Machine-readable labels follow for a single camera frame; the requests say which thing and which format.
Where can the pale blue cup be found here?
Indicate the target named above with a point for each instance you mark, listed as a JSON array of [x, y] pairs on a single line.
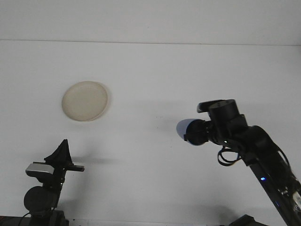
[[181, 128]]

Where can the arm grey camera box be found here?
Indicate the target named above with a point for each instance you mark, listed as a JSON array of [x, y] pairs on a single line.
[[38, 169], [203, 107]]

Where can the pale round plate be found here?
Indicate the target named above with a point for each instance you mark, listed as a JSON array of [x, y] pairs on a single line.
[[84, 101]]

